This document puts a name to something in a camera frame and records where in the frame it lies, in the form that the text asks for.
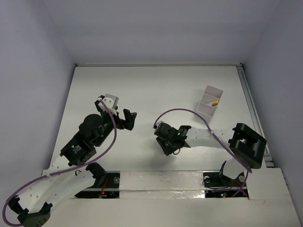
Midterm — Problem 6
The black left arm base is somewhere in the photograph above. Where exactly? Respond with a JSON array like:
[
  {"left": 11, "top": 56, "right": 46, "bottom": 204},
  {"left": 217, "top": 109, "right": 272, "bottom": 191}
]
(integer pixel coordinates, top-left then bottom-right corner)
[{"left": 75, "top": 172, "right": 120, "bottom": 199}]

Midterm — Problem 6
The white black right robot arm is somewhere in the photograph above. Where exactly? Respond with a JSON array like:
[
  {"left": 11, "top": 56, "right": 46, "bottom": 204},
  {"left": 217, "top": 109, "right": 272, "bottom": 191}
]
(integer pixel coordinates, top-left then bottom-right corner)
[{"left": 154, "top": 122, "right": 267, "bottom": 185}]

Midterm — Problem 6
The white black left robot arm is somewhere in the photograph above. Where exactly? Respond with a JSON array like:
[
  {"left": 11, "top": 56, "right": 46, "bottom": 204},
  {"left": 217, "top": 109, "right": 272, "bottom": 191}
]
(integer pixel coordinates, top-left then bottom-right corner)
[{"left": 5, "top": 96, "right": 137, "bottom": 227}]

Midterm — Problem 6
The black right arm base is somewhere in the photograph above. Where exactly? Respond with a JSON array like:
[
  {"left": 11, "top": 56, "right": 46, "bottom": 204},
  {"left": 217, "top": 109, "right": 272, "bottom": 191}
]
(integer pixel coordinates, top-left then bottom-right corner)
[{"left": 202, "top": 161, "right": 245, "bottom": 189}]

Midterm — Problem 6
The white divided desk organizer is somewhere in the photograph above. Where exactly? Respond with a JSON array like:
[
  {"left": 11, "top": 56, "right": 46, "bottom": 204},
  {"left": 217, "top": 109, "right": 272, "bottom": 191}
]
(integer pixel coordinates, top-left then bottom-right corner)
[{"left": 196, "top": 85, "right": 223, "bottom": 119}]

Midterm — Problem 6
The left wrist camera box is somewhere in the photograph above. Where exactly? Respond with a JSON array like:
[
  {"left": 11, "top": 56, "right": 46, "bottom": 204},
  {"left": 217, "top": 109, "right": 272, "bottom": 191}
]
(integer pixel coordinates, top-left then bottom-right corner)
[{"left": 97, "top": 94, "right": 119, "bottom": 115}]

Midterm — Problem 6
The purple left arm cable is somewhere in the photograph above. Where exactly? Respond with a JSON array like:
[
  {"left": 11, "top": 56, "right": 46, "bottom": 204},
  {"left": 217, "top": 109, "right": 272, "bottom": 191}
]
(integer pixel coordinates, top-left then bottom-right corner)
[{"left": 2, "top": 99, "right": 118, "bottom": 225}]

